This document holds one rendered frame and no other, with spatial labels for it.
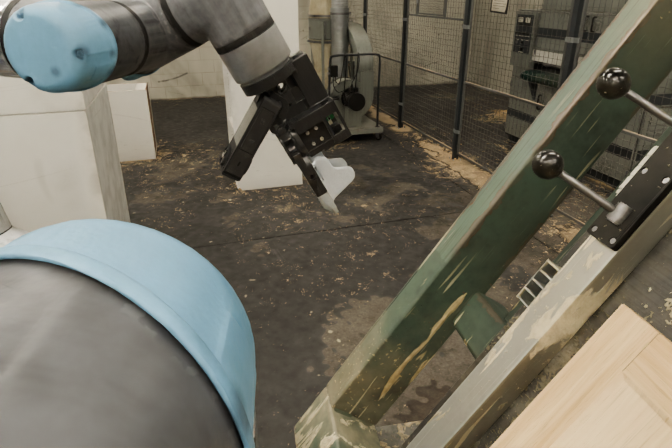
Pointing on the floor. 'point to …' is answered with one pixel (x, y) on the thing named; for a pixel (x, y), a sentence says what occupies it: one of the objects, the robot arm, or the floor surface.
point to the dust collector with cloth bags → (336, 80)
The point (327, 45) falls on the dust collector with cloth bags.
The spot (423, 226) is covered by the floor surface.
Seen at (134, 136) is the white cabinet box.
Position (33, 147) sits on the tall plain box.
